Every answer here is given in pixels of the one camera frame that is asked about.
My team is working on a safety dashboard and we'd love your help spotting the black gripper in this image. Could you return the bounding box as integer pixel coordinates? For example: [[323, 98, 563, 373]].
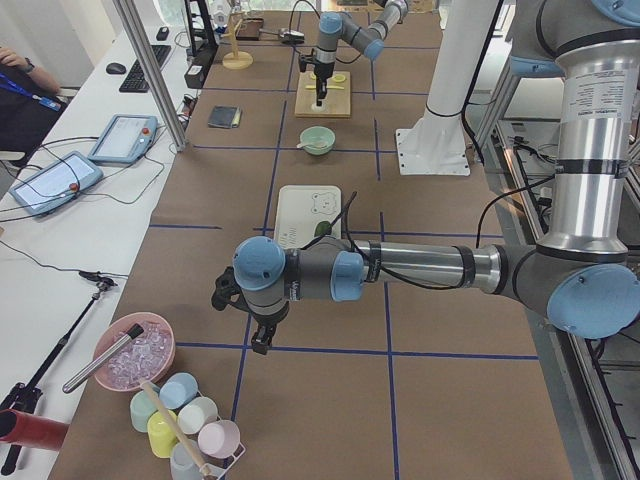
[[298, 48, 334, 107], [211, 267, 280, 355]]

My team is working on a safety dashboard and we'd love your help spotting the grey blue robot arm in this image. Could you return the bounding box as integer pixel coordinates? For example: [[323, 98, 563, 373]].
[[298, 0, 409, 108], [211, 1, 639, 354]]

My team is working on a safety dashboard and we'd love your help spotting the mint green bowl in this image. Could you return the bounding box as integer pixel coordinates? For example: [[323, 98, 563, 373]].
[[297, 126, 336, 156]]

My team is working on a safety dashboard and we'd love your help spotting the pink ice bowl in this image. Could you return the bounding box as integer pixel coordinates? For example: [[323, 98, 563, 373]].
[[94, 312, 176, 392]]

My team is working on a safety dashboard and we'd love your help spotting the metal tube in ice bowl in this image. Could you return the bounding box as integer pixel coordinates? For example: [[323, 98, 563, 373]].
[[62, 323, 144, 394]]

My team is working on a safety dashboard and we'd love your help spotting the yellow plastic knife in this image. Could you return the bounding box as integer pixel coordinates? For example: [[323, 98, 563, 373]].
[[304, 84, 345, 92]]

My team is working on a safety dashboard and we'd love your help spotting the bamboo cutting board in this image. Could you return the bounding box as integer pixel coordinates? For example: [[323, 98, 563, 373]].
[[294, 71, 351, 118]]

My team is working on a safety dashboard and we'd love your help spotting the steel scoop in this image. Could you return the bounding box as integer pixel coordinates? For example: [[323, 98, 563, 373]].
[[259, 28, 305, 44]]

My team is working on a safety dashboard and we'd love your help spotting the wooden mug tree stand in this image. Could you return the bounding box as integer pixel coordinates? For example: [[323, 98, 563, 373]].
[[221, 12, 253, 70]]

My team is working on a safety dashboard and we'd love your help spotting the grey yellow folded cloth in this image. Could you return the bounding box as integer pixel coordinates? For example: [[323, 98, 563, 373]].
[[207, 105, 242, 129]]

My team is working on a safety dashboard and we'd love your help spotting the dark framed tray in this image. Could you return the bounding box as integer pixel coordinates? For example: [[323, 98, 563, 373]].
[[236, 18, 264, 41]]

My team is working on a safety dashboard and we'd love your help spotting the blue cup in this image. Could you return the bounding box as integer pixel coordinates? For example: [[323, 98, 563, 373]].
[[159, 372, 198, 409]]

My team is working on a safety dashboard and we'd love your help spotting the white bear serving tray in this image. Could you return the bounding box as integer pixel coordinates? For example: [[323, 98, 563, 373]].
[[273, 185, 342, 249]]

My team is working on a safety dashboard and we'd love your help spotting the black box on table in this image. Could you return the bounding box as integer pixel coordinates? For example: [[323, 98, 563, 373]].
[[184, 45, 217, 90]]

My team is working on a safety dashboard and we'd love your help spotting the white cup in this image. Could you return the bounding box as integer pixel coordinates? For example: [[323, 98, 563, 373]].
[[177, 396, 218, 435]]

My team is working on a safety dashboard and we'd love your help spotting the wooden cup rack rod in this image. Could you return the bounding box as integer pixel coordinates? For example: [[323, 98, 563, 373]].
[[140, 381, 216, 479]]

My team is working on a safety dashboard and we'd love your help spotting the green cup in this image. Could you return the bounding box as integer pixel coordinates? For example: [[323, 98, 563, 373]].
[[129, 390, 157, 433]]

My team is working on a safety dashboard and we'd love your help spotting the pink cup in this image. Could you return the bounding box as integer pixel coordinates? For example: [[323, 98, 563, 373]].
[[197, 420, 240, 459]]

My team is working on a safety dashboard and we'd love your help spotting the yellow cup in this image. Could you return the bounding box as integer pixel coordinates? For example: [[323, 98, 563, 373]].
[[147, 411, 179, 459]]

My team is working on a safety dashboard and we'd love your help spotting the grey cup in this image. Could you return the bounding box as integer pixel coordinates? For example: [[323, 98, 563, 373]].
[[169, 443, 203, 480]]

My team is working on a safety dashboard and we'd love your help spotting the black keyboard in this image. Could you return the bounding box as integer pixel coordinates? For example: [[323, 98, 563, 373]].
[[118, 44, 173, 94]]

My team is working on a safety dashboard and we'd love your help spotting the far teach pendant tablet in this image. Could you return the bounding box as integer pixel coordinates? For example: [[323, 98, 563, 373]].
[[88, 114, 158, 165]]

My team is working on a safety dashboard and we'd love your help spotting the teach pendant tablet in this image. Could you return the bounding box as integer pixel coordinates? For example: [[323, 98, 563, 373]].
[[9, 151, 103, 216], [88, 114, 158, 165]]

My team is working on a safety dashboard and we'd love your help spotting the near teach pendant tablet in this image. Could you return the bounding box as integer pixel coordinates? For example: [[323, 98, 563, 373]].
[[9, 151, 103, 216]]

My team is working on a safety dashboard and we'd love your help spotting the black computer mouse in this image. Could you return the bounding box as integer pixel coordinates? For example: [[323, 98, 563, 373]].
[[105, 62, 127, 75]]

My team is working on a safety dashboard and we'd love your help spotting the black tripod stand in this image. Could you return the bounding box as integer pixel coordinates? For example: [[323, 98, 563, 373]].
[[0, 270, 119, 474]]

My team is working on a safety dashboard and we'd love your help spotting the red cylinder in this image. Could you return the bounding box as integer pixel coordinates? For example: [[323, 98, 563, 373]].
[[1, 409, 69, 451]]

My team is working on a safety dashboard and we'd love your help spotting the seated person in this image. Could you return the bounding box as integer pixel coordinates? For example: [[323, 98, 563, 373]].
[[1, 47, 67, 166]]

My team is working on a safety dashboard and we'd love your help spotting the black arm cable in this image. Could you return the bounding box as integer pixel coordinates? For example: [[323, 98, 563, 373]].
[[288, 0, 371, 64], [298, 0, 559, 291]]

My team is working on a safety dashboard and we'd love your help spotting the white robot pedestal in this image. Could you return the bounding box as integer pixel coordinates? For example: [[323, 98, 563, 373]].
[[396, 0, 502, 176]]

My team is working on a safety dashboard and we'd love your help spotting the aluminium frame post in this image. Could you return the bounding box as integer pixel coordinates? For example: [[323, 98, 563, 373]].
[[113, 0, 187, 152]]

